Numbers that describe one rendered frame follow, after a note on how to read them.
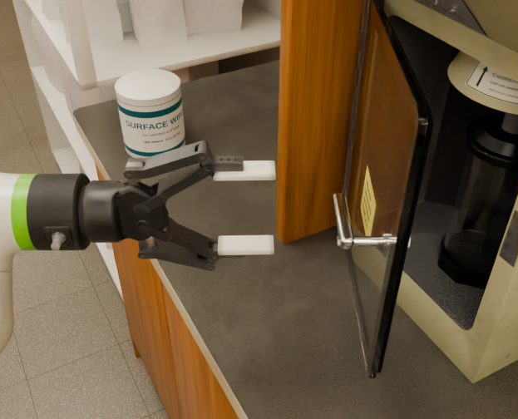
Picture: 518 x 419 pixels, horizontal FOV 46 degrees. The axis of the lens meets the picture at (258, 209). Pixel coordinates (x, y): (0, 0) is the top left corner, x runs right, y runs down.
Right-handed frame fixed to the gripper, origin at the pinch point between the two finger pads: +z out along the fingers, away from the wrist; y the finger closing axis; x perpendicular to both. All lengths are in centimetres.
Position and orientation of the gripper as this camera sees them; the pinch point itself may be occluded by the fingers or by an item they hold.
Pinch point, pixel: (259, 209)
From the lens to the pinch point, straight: 72.8
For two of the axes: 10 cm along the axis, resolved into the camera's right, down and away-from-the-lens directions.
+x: -0.2, -6.3, 7.7
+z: 10.0, -0.1, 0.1
